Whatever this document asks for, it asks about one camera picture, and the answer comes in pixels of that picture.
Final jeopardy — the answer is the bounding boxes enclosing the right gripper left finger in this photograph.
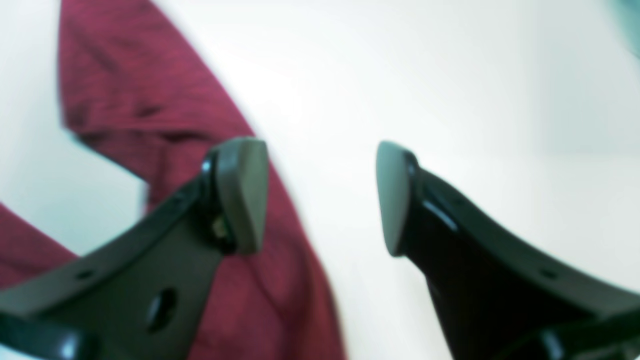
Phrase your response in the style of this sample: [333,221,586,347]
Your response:
[0,137,269,360]

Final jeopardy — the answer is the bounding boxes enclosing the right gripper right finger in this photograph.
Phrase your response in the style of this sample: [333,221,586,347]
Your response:
[375,141,640,360]

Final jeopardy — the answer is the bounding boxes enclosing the dark red t-shirt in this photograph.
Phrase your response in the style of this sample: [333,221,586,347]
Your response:
[1,0,346,360]

